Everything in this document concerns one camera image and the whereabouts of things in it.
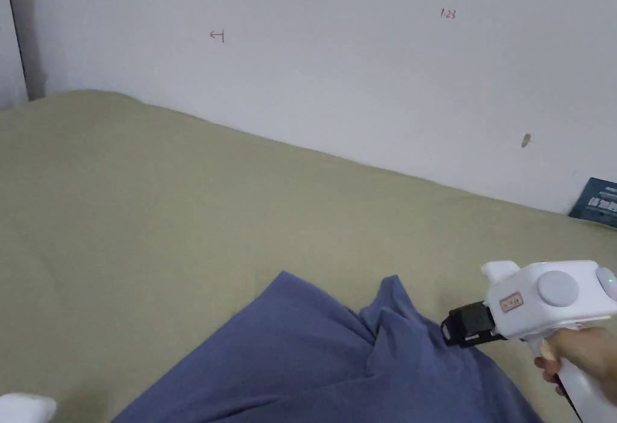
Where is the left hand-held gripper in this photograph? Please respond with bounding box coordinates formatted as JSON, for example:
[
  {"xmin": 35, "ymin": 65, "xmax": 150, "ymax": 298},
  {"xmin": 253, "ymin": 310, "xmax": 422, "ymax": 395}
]
[{"xmin": 0, "ymin": 392, "xmax": 58, "ymax": 423}]

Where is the blue shirt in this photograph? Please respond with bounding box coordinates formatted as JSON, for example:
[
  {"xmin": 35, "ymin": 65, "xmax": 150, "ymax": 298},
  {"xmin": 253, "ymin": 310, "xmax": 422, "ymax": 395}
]
[{"xmin": 111, "ymin": 271, "xmax": 545, "ymax": 423}]

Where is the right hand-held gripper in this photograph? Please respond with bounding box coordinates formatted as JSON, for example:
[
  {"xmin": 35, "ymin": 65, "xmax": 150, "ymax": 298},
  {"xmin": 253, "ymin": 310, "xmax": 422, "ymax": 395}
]
[{"xmin": 440, "ymin": 260, "xmax": 617, "ymax": 423}]

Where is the bed with beige sheet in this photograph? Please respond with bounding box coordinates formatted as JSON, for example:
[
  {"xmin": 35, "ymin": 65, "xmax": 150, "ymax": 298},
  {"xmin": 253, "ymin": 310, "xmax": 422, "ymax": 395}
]
[{"xmin": 0, "ymin": 89, "xmax": 617, "ymax": 423}]

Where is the dark blue box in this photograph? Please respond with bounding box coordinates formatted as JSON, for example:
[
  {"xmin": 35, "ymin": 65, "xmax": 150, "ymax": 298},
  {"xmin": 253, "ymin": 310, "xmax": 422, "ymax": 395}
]
[{"xmin": 568, "ymin": 177, "xmax": 617, "ymax": 229}]

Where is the person's right hand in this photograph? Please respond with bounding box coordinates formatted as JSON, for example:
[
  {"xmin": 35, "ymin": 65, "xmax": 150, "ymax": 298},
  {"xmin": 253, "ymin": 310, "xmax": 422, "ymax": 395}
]
[{"xmin": 533, "ymin": 325, "xmax": 617, "ymax": 385}]

